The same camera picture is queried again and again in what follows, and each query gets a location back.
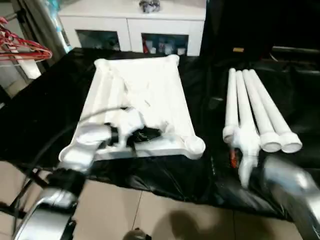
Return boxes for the black folding table frame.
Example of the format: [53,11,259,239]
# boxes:
[0,194,28,240]

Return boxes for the black shiny mat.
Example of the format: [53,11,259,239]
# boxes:
[0,47,320,222]

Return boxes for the white plastic table leg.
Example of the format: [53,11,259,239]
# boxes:
[234,70,260,151]
[222,67,238,144]
[241,69,282,153]
[248,69,303,154]

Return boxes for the grey curtain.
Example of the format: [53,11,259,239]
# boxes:
[17,0,73,67]

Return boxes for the grey robot foot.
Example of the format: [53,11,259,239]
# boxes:
[123,227,152,240]

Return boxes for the white post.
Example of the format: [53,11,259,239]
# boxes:
[18,57,42,80]

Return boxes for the black cabinet with gold label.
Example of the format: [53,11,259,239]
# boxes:
[199,0,320,61]

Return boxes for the red clothes hangers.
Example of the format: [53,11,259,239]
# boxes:
[0,16,53,62]

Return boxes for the white plastic table top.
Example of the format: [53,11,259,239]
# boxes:
[58,54,206,163]

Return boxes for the black flat bar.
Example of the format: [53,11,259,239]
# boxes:
[271,45,320,55]

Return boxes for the white cabinet with glass doors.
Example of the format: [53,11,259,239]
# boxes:
[58,0,207,57]

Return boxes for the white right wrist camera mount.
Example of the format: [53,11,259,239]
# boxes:
[231,124,261,190]

